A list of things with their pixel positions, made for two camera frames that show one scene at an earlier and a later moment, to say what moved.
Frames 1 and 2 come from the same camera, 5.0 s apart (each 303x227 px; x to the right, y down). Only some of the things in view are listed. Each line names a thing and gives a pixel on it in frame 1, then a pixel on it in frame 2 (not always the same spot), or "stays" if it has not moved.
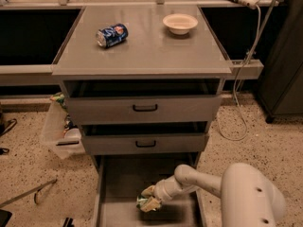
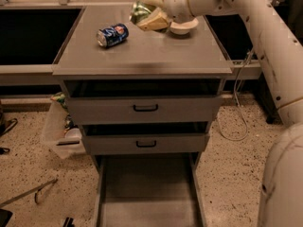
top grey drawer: [143, 101] stays
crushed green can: [141, 201] to [139, 10]
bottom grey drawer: [117, 179] stays
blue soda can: [112, 35] stays
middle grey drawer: [145, 138] stays
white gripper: [160, 190] to [175, 4]
